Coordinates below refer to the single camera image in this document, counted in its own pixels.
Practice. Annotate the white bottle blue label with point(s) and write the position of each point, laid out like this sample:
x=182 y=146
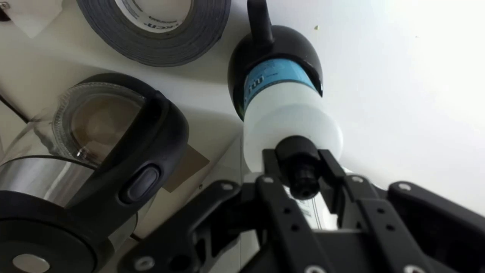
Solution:
x=289 y=118

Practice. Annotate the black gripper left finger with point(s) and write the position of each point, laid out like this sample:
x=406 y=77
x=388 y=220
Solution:
x=197 y=235

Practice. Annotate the glass kettle black handle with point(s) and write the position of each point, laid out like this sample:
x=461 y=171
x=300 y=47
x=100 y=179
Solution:
x=73 y=185

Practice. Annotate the grey duct tape roll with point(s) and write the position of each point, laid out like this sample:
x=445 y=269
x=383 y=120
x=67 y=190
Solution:
x=157 y=32

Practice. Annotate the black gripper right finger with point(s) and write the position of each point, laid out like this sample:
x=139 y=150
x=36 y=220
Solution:
x=411 y=226

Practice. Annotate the black cup green inside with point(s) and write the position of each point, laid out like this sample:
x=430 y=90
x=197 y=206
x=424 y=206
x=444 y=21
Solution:
x=270 y=55

